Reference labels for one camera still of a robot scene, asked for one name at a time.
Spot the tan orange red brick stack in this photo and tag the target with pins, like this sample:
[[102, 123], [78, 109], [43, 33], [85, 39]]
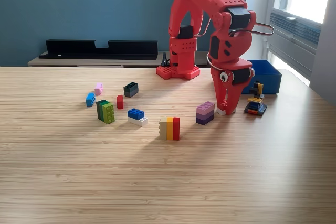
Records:
[[169, 129]]

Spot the low wooden sideboard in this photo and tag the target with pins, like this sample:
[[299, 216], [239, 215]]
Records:
[[92, 62]]

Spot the red and white brick stack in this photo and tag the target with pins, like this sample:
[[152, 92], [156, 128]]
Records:
[[220, 111]]

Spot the small pink brick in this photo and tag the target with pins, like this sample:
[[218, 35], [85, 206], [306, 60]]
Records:
[[98, 89]]

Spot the green brick stack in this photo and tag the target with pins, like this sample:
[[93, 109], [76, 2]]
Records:
[[107, 113]]

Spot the small yellow toy digger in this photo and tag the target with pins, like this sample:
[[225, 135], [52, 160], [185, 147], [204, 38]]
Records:
[[254, 106]]

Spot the black and grey brick stack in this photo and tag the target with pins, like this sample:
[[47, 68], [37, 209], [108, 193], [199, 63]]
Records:
[[130, 90]]

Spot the light blue brick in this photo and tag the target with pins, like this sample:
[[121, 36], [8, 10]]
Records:
[[90, 100]]

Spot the black wall shelf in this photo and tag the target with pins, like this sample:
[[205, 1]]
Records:
[[78, 49]]

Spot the blue and white brick stack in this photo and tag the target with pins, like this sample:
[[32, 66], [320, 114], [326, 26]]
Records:
[[136, 115]]

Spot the small red brick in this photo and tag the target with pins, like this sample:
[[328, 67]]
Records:
[[120, 102]]

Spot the blue plastic bin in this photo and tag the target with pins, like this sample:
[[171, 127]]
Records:
[[267, 82]]

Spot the black table clamp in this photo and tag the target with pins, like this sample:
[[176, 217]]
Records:
[[165, 61]]

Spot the pink and purple brick stack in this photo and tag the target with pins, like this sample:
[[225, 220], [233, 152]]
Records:
[[205, 113]]

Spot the grey window air unit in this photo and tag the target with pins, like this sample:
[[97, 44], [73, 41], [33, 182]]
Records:
[[294, 43]]

